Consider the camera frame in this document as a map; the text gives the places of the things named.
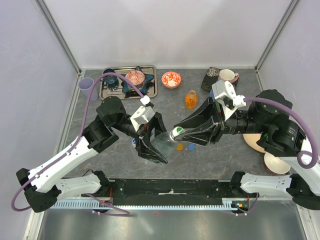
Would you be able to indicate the blue label water bottle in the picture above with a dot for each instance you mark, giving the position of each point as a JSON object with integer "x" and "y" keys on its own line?
{"x": 211, "y": 94}

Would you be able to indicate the clear bottle blue-white cap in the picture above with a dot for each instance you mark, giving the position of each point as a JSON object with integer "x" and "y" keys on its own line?
{"x": 133, "y": 142}

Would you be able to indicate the lilac plastic cup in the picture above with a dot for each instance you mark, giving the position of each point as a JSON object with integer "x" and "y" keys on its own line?
{"x": 86, "y": 85}

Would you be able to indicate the blue star-shaped dish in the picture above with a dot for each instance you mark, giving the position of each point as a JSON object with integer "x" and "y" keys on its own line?
{"x": 126, "y": 88}

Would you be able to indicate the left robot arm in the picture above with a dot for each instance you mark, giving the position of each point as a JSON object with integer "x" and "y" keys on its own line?
{"x": 44, "y": 185}

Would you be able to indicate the white green bottle cap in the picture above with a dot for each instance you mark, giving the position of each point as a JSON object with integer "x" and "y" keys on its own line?
{"x": 176, "y": 132}

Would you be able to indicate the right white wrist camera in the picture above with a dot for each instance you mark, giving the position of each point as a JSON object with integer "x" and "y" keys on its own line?
{"x": 225, "y": 94}

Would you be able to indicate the metal tray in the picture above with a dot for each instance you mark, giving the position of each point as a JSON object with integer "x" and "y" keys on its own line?
{"x": 150, "y": 88}

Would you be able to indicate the green label clear bottle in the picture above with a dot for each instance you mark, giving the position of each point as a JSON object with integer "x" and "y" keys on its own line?
{"x": 164, "y": 144}

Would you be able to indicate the black floral square plate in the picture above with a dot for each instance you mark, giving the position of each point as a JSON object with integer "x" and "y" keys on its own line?
{"x": 210, "y": 78}

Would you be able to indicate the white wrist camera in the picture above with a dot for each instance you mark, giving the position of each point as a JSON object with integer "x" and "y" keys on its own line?
{"x": 225, "y": 94}
{"x": 143, "y": 114}

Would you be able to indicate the orange juice bottle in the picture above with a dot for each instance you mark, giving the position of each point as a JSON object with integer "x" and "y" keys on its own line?
{"x": 191, "y": 99}

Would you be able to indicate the orange bottle cap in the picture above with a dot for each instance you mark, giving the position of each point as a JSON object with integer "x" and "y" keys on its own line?
{"x": 179, "y": 147}

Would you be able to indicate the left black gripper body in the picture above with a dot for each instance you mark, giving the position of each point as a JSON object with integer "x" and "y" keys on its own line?
{"x": 145, "y": 128}

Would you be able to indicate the white bowl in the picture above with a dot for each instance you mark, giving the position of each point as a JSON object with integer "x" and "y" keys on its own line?
{"x": 275, "y": 164}

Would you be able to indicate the pink white mug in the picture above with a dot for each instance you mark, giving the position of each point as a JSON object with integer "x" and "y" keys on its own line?
{"x": 229, "y": 76}

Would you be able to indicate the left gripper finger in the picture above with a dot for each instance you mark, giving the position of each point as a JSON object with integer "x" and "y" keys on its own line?
{"x": 157, "y": 125}
{"x": 147, "y": 151}

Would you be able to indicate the red patterned bowl on star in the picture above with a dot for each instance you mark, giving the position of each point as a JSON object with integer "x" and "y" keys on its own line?
{"x": 136, "y": 77}

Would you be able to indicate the blue bottle cap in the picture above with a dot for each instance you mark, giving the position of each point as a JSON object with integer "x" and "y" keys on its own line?
{"x": 191, "y": 147}

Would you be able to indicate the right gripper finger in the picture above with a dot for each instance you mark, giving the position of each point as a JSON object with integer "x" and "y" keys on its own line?
{"x": 197, "y": 131}
{"x": 199, "y": 117}

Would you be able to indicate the beige bird plate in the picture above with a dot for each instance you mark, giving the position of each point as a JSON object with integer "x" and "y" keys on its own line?
{"x": 251, "y": 140}

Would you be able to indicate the orange floral bowl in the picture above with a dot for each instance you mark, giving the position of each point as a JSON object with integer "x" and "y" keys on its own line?
{"x": 171, "y": 79}

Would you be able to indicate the white slotted cable duct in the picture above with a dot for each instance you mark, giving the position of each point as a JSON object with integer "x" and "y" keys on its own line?
{"x": 91, "y": 204}

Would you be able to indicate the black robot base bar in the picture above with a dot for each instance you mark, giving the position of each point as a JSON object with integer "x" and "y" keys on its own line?
{"x": 126, "y": 191}

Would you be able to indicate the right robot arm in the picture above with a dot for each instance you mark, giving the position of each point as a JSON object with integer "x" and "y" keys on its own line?
{"x": 283, "y": 134}

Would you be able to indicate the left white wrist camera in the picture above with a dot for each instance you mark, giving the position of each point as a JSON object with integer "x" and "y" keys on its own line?
{"x": 143, "y": 114}

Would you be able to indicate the dark blue mug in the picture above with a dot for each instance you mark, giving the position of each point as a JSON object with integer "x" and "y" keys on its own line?
{"x": 111, "y": 81}

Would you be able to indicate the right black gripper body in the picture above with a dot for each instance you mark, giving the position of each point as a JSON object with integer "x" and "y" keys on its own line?
{"x": 219, "y": 119}

